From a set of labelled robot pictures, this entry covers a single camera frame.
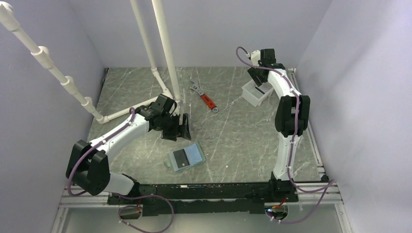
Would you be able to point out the green card holder wallet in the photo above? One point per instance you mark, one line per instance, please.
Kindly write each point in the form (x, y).
(195, 156)

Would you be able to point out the black vip credit card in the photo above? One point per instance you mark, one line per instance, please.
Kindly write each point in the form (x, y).
(181, 158)

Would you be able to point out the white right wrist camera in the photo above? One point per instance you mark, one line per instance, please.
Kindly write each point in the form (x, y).
(255, 57)

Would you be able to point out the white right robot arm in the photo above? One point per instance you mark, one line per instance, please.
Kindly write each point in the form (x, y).
(292, 115)

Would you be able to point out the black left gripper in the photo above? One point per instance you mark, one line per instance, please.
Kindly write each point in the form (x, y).
(182, 131)

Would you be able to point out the red handled adjustable wrench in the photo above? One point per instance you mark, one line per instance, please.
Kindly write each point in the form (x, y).
(206, 99)

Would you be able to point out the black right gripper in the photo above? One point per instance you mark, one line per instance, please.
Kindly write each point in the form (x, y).
(253, 71)

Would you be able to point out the white card box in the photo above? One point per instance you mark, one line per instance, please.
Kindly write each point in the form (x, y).
(252, 96)

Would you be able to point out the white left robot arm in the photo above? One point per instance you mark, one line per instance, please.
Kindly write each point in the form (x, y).
(88, 169)

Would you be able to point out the white pvc pipe frame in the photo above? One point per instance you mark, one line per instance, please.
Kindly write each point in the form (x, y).
(48, 66)

